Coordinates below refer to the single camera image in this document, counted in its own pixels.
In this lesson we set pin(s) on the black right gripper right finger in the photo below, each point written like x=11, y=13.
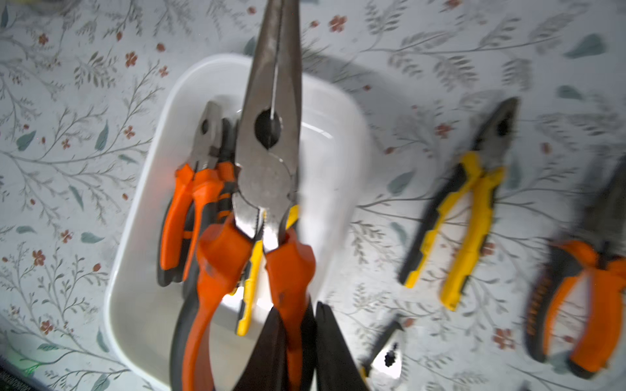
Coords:
x=335, y=368

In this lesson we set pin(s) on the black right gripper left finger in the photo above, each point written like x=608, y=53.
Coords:
x=267, y=368

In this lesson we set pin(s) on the large yellow black pliers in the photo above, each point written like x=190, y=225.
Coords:
x=384, y=366

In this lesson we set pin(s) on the orange long nose pliers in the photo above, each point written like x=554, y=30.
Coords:
x=266, y=162

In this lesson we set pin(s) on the white plastic storage box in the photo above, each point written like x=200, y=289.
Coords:
x=336, y=152

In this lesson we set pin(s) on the orange handled cutting pliers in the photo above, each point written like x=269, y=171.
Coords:
x=592, y=256

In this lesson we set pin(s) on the yellow black pliers in box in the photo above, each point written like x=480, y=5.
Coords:
x=267, y=233

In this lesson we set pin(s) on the orange black pliers in box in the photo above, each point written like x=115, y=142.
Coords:
x=202, y=197

